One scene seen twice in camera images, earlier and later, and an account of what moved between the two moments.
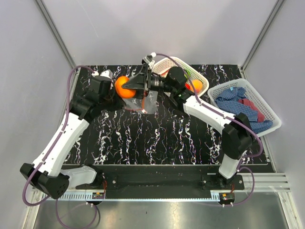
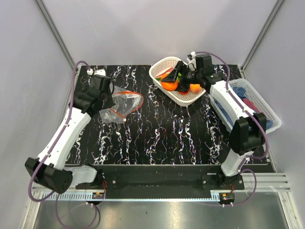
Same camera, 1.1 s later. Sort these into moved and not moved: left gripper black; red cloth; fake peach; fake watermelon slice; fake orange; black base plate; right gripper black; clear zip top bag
Moved: left gripper black; clear zip top bag; right gripper black; fake orange
Not moved: fake watermelon slice; fake peach; black base plate; red cloth
